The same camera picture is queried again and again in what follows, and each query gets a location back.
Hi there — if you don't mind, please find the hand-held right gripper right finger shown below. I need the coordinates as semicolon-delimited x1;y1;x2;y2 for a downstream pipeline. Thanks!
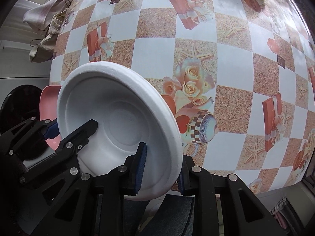
177;155;287;236

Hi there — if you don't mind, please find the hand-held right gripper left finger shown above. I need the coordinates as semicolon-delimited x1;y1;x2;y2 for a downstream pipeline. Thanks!
32;142;148;236

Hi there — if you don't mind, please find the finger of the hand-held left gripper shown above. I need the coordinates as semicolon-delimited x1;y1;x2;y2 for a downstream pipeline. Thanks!
20;119;99;190
0;117;59;158

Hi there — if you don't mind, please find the pink plate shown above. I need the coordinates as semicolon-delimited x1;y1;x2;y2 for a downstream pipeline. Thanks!
39;85;63;150

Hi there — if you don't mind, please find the large white bowl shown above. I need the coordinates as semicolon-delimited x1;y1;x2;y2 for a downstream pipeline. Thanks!
57;62;184;200

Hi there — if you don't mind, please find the person's jeans leg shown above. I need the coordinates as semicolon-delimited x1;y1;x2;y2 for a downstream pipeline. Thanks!
123;194;195;236

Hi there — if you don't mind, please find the washing machine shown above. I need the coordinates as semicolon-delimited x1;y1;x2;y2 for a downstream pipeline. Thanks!
0;76;59;172

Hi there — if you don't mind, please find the beige cloth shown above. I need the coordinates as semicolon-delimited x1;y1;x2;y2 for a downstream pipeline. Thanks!
29;17;68;63

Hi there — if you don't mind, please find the printed tablecloth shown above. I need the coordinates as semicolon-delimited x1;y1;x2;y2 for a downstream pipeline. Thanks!
49;0;315;197

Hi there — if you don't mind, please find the pale pink cloth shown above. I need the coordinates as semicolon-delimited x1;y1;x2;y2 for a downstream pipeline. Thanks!
23;0;74;32

